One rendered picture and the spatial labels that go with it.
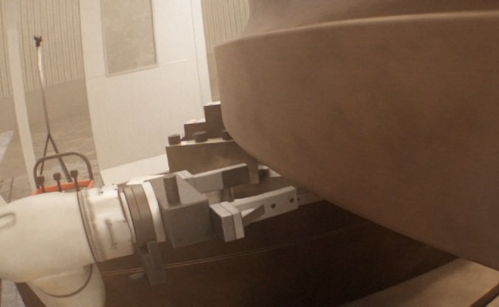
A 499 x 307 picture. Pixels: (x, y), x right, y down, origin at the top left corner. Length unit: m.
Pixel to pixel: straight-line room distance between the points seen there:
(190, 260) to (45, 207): 0.66
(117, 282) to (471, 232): 0.90
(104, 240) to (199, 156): 1.58
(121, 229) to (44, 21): 14.21
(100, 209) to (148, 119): 3.79
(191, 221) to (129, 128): 3.75
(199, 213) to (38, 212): 0.19
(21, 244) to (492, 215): 0.51
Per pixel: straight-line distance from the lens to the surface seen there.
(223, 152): 1.98
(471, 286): 1.38
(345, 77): 0.53
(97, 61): 4.09
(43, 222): 0.46
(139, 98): 4.20
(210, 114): 2.08
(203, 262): 1.07
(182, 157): 2.04
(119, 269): 1.09
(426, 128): 0.44
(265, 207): 0.47
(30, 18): 14.63
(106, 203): 0.47
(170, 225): 0.45
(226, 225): 0.43
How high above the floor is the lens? 1.08
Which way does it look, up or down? 14 degrees down
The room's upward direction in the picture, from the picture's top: 7 degrees counter-clockwise
